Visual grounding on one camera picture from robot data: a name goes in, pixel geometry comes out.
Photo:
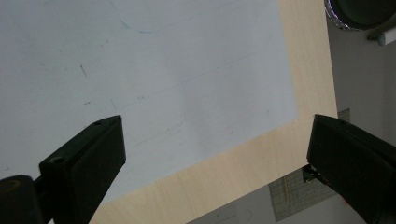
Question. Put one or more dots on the white board sheet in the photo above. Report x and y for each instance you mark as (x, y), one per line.
(155, 77)

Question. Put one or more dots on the white desk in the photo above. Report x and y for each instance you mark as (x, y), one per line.
(387, 38)

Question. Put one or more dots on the grey floor mat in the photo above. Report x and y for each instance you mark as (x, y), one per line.
(289, 196)

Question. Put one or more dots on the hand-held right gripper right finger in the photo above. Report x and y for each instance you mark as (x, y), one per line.
(351, 161)

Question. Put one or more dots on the black round stool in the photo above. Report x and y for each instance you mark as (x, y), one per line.
(361, 12)

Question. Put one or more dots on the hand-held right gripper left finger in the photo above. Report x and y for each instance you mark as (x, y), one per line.
(84, 168)

